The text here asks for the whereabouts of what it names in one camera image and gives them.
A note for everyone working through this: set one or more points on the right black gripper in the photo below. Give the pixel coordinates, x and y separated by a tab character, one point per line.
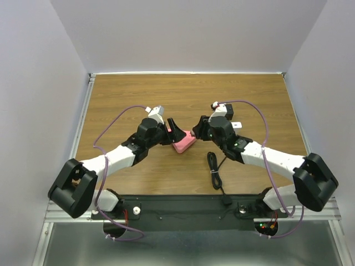
201	128

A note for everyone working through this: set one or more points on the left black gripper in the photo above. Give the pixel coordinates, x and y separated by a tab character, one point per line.
175	134

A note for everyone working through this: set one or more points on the pink triangular power socket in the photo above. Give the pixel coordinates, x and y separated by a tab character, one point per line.
185	143

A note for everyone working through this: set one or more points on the white USB charger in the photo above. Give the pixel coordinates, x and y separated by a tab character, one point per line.
236	125

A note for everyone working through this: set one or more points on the black cube socket adapter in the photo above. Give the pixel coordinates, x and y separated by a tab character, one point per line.
229	112

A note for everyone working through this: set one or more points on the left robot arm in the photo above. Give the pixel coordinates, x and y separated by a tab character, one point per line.
128	154

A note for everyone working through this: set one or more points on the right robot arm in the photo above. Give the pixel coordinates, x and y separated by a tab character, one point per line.
313	182

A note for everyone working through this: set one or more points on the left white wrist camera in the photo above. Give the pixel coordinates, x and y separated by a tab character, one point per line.
156	113

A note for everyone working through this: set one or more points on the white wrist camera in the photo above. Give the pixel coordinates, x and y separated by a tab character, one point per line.
219	109
156	113

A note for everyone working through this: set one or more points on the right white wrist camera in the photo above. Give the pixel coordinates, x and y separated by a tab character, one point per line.
219	109

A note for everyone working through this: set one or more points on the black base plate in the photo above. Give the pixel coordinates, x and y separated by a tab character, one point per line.
150	213

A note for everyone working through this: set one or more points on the aluminium frame rail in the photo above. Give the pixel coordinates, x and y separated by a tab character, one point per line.
80	133

